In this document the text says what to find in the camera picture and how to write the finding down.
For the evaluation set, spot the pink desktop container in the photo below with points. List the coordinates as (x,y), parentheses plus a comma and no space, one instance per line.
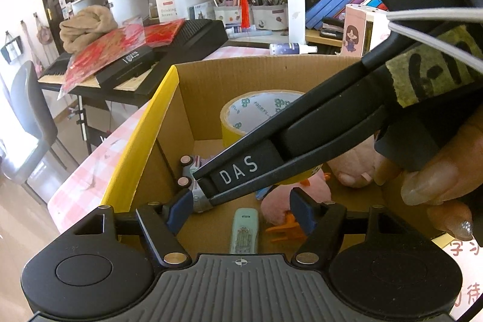
(356,31)

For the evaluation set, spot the black case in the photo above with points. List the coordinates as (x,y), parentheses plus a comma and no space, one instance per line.
(332,28)

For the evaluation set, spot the grey chair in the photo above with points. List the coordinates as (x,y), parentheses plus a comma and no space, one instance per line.
(30,107)

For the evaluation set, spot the small illustrated card box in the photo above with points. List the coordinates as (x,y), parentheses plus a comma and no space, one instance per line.
(202,10)

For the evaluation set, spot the black electronic keyboard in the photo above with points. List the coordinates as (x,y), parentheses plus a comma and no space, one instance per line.
(188,37)

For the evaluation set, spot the beige cloth bundle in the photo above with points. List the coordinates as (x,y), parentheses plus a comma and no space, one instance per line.
(88,27)

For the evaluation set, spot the white box with red stripe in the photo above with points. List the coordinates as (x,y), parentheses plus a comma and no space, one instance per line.
(166,9)

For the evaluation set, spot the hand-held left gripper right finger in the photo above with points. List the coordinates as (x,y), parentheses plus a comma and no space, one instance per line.
(302,212)

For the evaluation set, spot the grey metallic object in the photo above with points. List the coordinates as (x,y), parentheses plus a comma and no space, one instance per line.
(202,202)

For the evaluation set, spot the yellow tape roll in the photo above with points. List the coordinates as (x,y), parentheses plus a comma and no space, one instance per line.
(241,110)

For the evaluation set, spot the pink plush toy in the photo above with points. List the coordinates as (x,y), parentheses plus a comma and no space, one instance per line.
(279,205)

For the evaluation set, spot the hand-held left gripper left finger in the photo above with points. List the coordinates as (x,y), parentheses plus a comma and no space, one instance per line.
(179,212)

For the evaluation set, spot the white pen holder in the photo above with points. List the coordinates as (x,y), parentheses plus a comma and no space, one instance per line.
(269,17)
(227,15)

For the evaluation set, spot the black keyboard stand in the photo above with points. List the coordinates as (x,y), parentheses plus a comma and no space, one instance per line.
(85,118)

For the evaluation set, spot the white spray bottle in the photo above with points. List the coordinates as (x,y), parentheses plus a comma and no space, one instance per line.
(288,49)

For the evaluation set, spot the black white hanging bag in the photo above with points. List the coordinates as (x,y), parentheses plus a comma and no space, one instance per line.
(11,48)

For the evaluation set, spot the red patterned plastic bag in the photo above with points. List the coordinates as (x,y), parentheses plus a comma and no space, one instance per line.
(109,52)

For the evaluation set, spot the person's right hand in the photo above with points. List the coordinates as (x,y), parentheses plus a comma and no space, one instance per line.
(452,171)

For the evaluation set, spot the pink hanging bag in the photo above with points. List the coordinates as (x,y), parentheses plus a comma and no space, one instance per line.
(44,33)

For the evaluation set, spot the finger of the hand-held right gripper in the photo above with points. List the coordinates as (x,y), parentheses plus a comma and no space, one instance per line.
(185,159)
(183,182)

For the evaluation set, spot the row of colourful books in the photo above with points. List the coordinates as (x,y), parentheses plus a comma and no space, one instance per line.
(336,5)

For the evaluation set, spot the yellow cardboard box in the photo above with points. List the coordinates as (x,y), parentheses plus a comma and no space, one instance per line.
(181,110)

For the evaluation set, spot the orange hair clip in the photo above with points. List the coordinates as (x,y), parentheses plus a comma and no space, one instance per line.
(283,229)

